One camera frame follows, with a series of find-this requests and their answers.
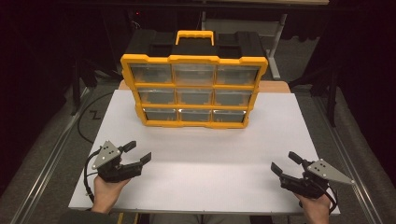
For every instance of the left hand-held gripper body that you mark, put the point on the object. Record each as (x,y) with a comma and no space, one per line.
(106,155)

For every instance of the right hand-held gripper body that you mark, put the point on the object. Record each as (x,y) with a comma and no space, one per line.
(325,171)

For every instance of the yellow black drawer organizer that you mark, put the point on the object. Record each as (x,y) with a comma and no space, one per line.
(193,49)

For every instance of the person's right hand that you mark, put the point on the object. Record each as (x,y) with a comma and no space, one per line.
(316,211)

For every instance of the person's left hand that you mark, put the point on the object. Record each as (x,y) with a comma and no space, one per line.
(104,196)

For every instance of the white board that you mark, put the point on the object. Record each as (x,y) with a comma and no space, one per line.
(193,186)

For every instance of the black metal stand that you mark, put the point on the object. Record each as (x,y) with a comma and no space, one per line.
(75,93)
(332,102)

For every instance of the grid of clear drawers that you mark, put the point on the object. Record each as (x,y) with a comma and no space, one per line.
(152,74)

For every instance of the person's lap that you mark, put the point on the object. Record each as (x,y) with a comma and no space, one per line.
(199,219)

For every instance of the metal floor rail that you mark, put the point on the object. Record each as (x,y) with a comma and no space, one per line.
(50,161)
(367,202)

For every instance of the white desk frame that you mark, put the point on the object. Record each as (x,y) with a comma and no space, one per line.
(275,70)

